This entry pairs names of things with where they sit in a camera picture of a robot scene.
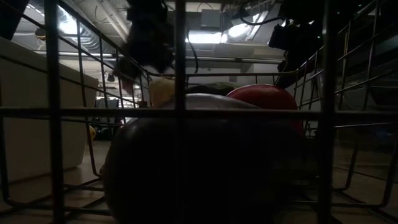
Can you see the red bell pepper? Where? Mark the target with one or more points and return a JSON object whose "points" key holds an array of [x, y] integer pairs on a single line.
{"points": [[264, 96]]}

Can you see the silver ventilation duct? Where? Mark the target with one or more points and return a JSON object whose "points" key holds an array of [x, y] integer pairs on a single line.
{"points": [[93, 40]]}

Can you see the grey ceiling junction box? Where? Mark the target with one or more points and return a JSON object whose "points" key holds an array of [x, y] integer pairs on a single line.
{"points": [[210, 18]]}

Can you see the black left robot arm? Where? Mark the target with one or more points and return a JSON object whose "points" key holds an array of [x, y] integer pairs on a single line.
{"points": [[12, 15]]}

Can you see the yellow lemon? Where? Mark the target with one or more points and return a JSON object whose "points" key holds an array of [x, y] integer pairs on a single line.
{"points": [[92, 133]]}

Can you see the grey horizontal pipe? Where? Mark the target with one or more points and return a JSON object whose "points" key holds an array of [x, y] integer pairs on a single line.
{"points": [[248, 59]]}

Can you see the yellow bell pepper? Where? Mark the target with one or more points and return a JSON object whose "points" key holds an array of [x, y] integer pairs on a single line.
{"points": [[161, 91]]}

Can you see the white plastic tray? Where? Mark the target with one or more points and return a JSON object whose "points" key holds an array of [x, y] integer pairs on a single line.
{"points": [[31, 130]]}

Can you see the ceiling light panel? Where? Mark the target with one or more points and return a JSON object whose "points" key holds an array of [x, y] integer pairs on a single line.
{"points": [[205, 37], [239, 30]]}

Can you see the dark green cucumber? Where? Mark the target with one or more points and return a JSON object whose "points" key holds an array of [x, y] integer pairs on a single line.
{"points": [[214, 88]]}

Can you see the purple eggplant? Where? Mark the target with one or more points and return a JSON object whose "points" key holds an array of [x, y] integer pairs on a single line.
{"points": [[217, 161]]}

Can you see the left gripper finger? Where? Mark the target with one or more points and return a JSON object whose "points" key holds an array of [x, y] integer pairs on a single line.
{"points": [[130, 68]]}

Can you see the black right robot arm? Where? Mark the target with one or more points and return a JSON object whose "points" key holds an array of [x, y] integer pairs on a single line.
{"points": [[311, 11]]}

